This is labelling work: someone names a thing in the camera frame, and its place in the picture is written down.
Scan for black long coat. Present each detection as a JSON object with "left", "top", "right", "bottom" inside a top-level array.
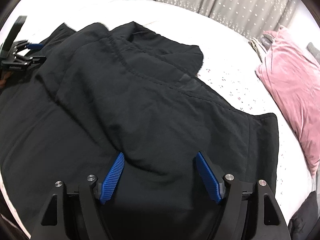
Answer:
[{"left": 1, "top": 22, "right": 279, "bottom": 239}]

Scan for dark grey folded garment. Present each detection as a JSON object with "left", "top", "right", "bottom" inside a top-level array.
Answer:
[{"left": 288, "top": 191, "right": 320, "bottom": 240}]

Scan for pink velvet pillow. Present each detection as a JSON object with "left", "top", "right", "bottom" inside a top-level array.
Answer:
[{"left": 255, "top": 26, "right": 319, "bottom": 177}]

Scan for folded beige and grey linens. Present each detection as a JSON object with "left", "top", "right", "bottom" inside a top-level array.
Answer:
[{"left": 248, "top": 33, "right": 275, "bottom": 62}]

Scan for grey quilted headboard cushion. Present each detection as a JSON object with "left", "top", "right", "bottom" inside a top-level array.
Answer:
[{"left": 306, "top": 42, "right": 320, "bottom": 64}]

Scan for grey dotted curtain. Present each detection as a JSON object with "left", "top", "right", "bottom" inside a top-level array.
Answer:
[{"left": 155, "top": 0, "right": 299, "bottom": 39}]

